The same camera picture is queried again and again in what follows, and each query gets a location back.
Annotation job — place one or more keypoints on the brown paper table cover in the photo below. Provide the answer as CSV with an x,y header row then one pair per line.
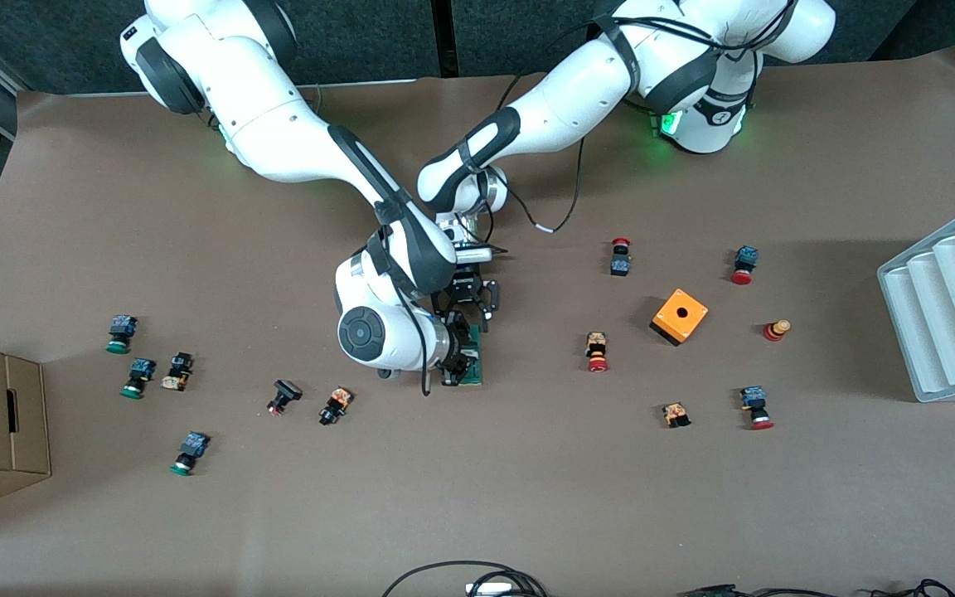
x,y
477,497

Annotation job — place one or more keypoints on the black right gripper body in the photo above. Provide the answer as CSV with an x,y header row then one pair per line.
x,y
458,345

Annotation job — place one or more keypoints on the red mushroom button orange block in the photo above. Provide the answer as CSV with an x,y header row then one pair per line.
x,y
597,344

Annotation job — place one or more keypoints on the white ribbed plastic tray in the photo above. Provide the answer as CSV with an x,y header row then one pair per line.
x,y
950,315

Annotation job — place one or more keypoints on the red push button black block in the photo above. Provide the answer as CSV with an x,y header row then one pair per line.
x,y
620,265

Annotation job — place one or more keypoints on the green terminal block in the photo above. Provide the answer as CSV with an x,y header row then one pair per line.
x,y
480,356

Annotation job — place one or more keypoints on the orange black contact block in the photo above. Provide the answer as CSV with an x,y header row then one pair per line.
x,y
676,414

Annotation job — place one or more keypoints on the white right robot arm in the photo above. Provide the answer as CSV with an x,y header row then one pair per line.
x,y
278,124

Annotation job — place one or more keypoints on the red mushroom button blue block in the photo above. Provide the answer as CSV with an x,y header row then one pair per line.
x,y
753,396
746,255

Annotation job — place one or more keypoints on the orange button enclosure box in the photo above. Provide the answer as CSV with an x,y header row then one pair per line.
x,y
685,325

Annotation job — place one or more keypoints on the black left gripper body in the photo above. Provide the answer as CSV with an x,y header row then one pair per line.
x,y
467,289

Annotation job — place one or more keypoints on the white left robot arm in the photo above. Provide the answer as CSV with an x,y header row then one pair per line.
x,y
577,91

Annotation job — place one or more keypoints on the red yellow emergency stop head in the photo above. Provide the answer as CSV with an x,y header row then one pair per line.
x,y
774,332

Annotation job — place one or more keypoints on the black selector switch orange block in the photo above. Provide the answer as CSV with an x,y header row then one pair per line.
x,y
336,404
179,365

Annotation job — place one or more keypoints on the green mushroom push button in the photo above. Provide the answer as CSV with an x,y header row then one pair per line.
x,y
142,367
194,445
123,326

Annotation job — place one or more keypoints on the white plug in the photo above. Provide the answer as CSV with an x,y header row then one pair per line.
x,y
490,589

